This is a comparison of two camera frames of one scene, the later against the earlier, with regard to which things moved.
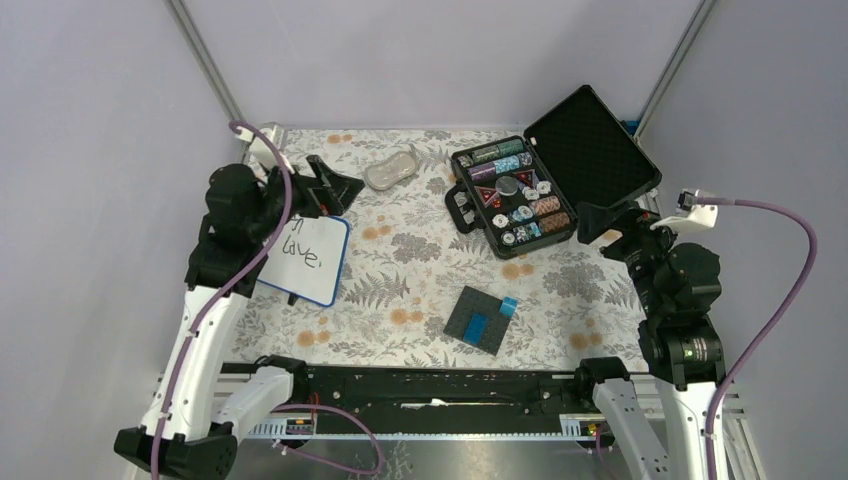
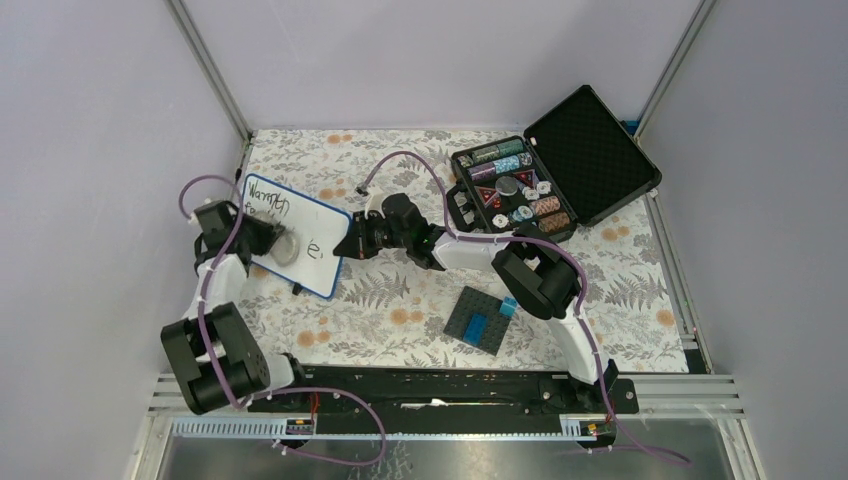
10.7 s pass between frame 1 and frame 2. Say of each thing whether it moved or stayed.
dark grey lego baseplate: stayed
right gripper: moved
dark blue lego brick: stayed
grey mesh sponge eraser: moved
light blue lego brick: stayed
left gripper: moved
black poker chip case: stayed
